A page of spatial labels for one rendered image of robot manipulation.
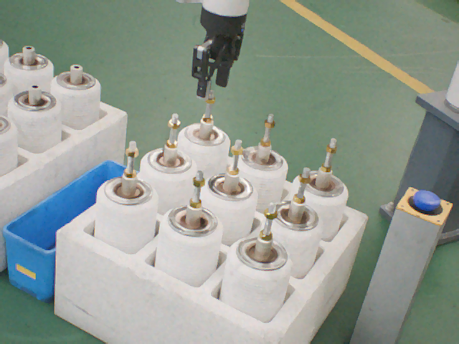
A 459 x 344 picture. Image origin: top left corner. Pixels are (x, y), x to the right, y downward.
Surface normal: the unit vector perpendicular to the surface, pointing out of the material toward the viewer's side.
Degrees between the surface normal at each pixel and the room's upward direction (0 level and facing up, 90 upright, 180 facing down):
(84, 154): 90
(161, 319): 90
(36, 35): 0
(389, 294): 90
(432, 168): 90
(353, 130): 0
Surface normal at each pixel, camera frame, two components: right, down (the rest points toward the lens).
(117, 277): -0.48, 0.41
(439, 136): -0.86, 0.16
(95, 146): 0.87, 0.37
